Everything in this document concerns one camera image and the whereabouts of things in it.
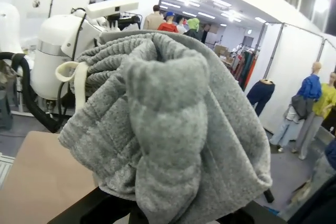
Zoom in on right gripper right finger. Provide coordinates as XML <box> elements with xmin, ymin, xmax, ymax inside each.
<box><xmin>216</xmin><ymin>199</ymin><xmax>287</xmax><ymax>224</ymax></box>

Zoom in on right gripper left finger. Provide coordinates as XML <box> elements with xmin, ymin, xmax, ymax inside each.
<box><xmin>48</xmin><ymin>186</ymin><xmax>137</xmax><ymax>224</ymax></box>

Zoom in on grey training pants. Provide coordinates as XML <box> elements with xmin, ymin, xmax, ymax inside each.
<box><xmin>54</xmin><ymin>29</ymin><xmax>274</xmax><ymax>224</ymax></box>

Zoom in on mannequin legs in jeans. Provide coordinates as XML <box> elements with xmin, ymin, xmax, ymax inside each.
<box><xmin>246</xmin><ymin>78</ymin><xmax>277</xmax><ymax>118</ymax></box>

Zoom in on mannequin in yellow shirt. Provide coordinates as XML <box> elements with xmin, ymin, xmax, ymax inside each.
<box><xmin>291</xmin><ymin>71</ymin><xmax>336</xmax><ymax>161</ymax></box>

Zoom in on mannequin in blue shirt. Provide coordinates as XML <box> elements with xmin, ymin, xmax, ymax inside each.
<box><xmin>268</xmin><ymin>61</ymin><xmax>323</xmax><ymax>154</ymax></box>

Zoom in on rack of colourful clothes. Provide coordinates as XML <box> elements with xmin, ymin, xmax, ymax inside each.
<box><xmin>230</xmin><ymin>46</ymin><xmax>261</xmax><ymax>89</ymax></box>

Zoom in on stacked cardboard boxes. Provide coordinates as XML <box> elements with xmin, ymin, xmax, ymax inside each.
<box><xmin>213</xmin><ymin>44</ymin><xmax>229</xmax><ymax>57</ymax></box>

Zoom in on mannequin with green hood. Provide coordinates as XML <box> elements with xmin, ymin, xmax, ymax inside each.
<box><xmin>183</xmin><ymin>17</ymin><xmax>208</xmax><ymax>44</ymax></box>

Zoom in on mannequin in red shirt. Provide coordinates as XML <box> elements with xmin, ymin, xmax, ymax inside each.
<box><xmin>157</xmin><ymin>11</ymin><xmax>180</xmax><ymax>34</ymax></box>

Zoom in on mannequin in beige shirt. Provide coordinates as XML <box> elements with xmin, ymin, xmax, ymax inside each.
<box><xmin>142</xmin><ymin>4</ymin><xmax>166</xmax><ymax>31</ymax></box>

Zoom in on ribbed aluminium base plate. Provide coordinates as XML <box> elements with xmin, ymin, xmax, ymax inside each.
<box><xmin>0</xmin><ymin>153</ymin><xmax>16</xmax><ymax>189</ymax></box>

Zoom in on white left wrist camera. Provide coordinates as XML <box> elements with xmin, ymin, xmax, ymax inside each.
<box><xmin>86</xmin><ymin>1</ymin><xmax>140</xmax><ymax>32</ymax></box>

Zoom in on black stand with camera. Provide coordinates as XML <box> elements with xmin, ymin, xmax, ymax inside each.
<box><xmin>31</xmin><ymin>0</ymin><xmax>56</xmax><ymax>19</ymax></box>

